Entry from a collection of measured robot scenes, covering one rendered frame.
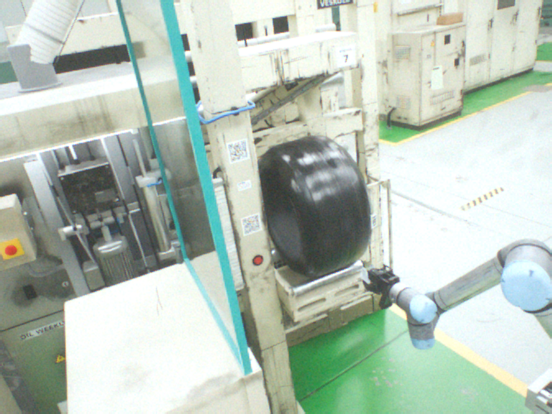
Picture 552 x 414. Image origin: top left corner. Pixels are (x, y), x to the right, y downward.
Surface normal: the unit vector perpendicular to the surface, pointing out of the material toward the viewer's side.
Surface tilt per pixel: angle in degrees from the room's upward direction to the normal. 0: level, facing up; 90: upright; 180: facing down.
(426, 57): 90
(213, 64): 90
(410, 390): 0
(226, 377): 0
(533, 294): 83
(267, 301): 90
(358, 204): 72
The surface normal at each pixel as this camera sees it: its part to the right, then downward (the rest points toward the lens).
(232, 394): 0.41, 0.35
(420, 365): -0.14, -0.89
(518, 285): -0.58, 0.33
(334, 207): 0.33, 0.00
